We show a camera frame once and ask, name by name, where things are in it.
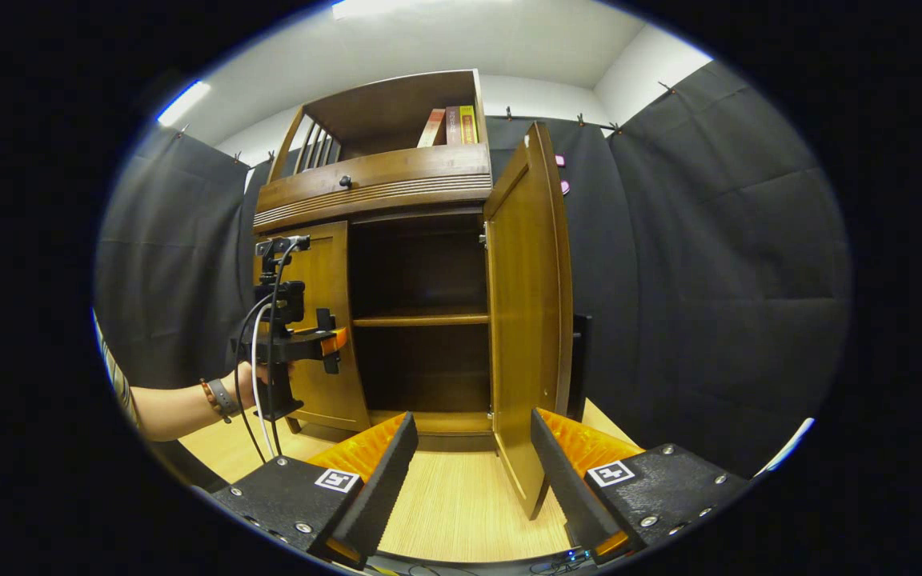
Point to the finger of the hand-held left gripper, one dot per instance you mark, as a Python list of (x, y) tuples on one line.
[(333, 342)]

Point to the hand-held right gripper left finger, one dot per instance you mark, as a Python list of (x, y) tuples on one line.
[(373, 492)]

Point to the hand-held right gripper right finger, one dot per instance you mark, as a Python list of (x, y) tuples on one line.
[(569, 492)]

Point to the wooden shoe cabinet door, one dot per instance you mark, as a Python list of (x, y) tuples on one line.
[(325, 272), (525, 320)]

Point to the wooden double-door shoe cabinet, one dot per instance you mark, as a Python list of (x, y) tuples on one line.
[(397, 172)]

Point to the black wristwatch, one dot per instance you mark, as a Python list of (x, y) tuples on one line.
[(225, 398)]

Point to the striped shirt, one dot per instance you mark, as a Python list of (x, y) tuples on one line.
[(115, 376)]

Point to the ceiling light panel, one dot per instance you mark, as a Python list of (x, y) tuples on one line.
[(413, 6), (183, 102)]

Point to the dark red book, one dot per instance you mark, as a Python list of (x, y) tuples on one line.
[(453, 126)]

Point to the black backdrop cloth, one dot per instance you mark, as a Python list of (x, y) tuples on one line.
[(709, 280)]

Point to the yellow book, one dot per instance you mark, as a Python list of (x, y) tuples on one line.
[(468, 124)]

